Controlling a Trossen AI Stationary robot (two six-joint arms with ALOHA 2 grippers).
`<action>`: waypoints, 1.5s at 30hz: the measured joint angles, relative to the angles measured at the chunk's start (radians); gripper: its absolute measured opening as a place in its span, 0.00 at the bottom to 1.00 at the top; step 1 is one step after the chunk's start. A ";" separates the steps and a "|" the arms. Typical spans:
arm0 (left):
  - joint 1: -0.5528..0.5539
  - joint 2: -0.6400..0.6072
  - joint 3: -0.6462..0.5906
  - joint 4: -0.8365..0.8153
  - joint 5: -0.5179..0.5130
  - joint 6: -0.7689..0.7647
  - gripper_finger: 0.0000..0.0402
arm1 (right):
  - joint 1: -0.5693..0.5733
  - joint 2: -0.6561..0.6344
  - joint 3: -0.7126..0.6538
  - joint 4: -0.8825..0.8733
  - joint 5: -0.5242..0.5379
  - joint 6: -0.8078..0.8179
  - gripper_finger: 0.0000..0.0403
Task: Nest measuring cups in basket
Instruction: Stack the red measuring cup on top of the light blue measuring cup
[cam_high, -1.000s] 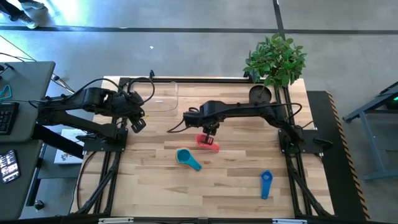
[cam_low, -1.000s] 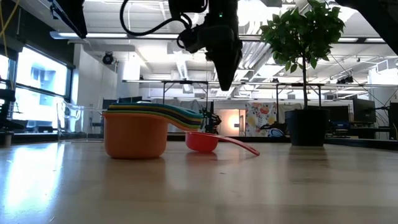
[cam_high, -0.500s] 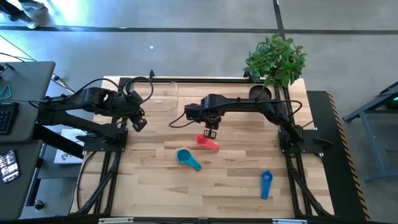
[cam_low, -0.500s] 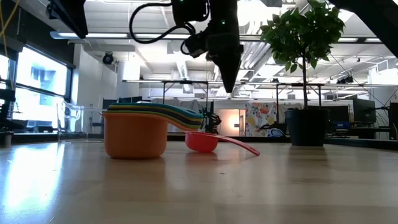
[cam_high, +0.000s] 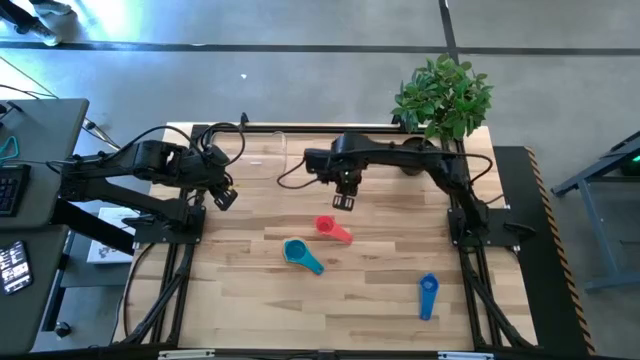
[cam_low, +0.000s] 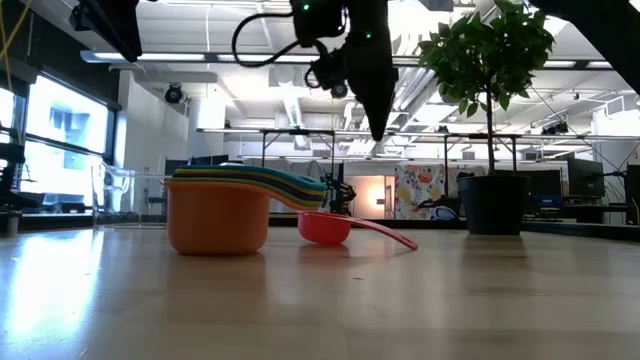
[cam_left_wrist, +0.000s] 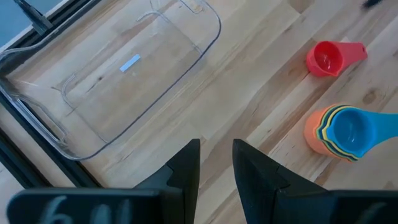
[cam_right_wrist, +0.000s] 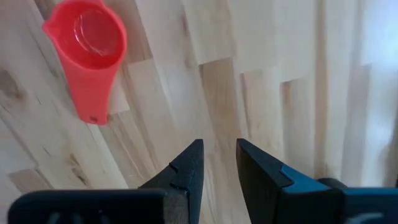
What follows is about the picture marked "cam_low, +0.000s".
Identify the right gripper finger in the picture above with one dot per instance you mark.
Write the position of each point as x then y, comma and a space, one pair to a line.
377, 100

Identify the small red measuring cup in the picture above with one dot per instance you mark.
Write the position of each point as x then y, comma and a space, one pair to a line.
322, 230

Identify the large orange measuring cup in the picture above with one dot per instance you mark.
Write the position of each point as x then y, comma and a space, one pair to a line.
215, 220

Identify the black background robot arm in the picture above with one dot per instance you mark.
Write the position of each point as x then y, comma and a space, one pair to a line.
340, 192

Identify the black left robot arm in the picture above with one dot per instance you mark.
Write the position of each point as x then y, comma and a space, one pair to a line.
115, 25

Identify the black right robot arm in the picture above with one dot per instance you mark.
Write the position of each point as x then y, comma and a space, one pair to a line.
610, 35

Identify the clear plastic basket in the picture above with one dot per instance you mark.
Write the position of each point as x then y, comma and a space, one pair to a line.
115, 172

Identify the black ceiling spotlight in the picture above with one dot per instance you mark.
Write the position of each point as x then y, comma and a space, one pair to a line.
173, 93
339, 91

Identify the floral patterned cloth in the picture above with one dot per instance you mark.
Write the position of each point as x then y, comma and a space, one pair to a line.
415, 192

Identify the small green potted tree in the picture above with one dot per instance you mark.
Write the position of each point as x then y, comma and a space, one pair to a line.
480, 55

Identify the black plant pot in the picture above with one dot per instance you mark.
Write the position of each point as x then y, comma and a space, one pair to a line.
492, 205

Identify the black computer monitor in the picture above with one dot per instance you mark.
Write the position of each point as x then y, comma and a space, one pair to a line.
585, 177

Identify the large bright window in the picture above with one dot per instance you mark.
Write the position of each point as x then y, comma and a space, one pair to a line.
65, 140

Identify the black equipment by window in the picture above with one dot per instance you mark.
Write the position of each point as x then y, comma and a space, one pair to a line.
10, 170

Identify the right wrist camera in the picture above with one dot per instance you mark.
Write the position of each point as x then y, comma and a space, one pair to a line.
330, 70

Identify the black aluminium table frame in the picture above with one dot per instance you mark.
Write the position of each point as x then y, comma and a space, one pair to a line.
390, 223

